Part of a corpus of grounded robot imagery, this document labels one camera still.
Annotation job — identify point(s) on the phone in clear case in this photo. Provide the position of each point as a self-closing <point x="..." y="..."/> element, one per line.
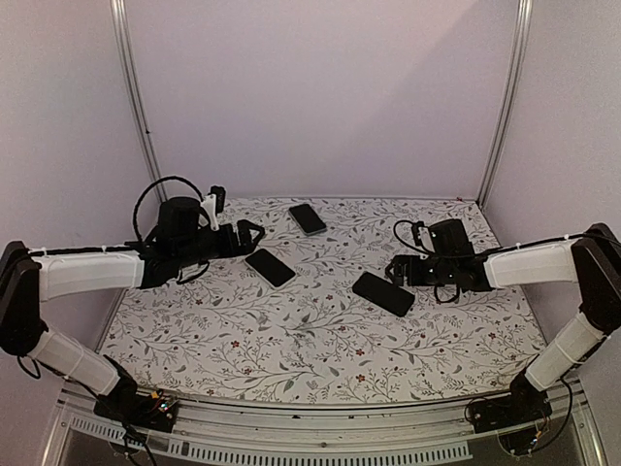
<point x="307" y="219"/>
<point x="275" y="272"/>

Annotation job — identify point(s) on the phone in clear case middle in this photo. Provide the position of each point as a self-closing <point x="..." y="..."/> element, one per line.
<point x="275" y="272"/>

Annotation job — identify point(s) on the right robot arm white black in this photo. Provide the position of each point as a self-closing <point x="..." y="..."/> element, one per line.
<point x="442" y="254"/>

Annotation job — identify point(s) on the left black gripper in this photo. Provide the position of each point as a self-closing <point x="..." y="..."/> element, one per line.
<point x="246" y="247"/>

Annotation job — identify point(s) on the floral patterned table mat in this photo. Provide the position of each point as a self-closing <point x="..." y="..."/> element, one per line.
<point x="230" y="334"/>

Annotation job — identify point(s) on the front aluminium rail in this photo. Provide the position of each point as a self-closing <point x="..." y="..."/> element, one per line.
<point x="211" y="431"/>

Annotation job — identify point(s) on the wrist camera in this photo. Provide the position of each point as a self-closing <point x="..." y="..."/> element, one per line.
<point x="421" y="236"/>
<point x="213" y="205"/>

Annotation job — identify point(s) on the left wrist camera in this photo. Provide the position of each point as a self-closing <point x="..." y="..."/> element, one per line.
<point x="213" y="205"/>

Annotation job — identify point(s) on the aluminium frame post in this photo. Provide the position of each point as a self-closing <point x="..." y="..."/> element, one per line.
<point x="130" y="75"/>
<point x="517" y="56"/>

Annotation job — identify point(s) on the black phone case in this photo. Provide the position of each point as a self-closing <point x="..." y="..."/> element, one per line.
<point x="384" y="294"/>

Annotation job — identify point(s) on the right aluminium frame post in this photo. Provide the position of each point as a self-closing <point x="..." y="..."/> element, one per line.
<point x="517" y="56"/>

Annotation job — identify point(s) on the phone in clear case far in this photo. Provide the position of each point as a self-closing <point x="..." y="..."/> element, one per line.
<point x="307" y="219"/>

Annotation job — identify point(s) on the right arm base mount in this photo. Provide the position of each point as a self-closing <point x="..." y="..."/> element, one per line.
<point x="491" y="414"/>

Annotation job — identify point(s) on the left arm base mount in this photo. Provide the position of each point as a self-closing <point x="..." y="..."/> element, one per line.
<point x="156" y="411"/>

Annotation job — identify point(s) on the left aluminium frame post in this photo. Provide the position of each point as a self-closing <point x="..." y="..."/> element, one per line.
<point x="130" y="75"/>

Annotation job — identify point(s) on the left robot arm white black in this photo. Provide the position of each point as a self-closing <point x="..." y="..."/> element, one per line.
<point x="186" y="234"/>

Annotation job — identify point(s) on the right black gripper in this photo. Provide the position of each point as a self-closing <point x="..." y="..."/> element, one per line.
<point x="400" y="261"/>

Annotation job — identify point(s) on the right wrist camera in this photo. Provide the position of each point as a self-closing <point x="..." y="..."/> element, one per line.
<point x="421" y="236"/>

